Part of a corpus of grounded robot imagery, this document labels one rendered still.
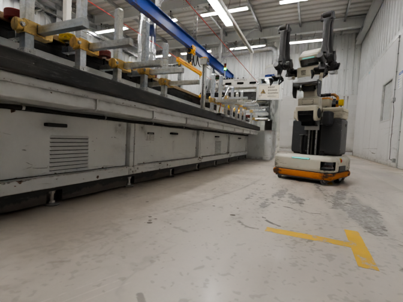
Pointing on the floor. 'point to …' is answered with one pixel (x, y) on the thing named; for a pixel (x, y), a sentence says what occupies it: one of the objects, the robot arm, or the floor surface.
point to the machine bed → (95, 144)
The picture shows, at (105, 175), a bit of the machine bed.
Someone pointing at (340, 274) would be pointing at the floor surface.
